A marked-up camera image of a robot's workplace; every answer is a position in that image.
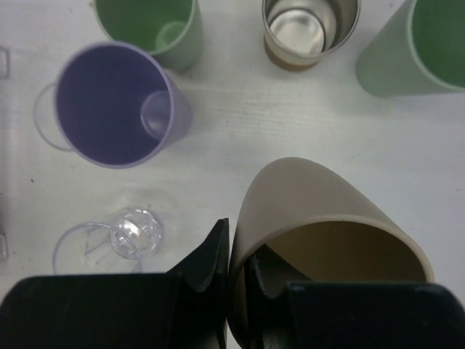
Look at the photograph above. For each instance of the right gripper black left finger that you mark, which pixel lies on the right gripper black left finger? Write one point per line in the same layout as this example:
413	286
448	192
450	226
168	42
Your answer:
181	308

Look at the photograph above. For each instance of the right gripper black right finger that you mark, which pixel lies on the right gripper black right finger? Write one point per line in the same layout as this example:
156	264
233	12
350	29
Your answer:
286	309

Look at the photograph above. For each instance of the tall beige cup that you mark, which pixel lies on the tall beige cup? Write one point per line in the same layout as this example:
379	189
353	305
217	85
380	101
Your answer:
323	227

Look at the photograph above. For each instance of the clear glass front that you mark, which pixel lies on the clear glass front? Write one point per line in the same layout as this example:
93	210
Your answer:
120	242

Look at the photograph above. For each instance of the lavender plastic cup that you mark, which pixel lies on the lavender plastic cup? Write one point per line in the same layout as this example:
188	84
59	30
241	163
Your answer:
116	107

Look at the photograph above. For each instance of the small clear faceted glass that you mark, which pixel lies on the small clear faceted glass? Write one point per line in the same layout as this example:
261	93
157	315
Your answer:
45	119

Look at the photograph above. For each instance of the tall light green cup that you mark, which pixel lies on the tall light green cup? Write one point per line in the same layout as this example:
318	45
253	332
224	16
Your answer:
419	51

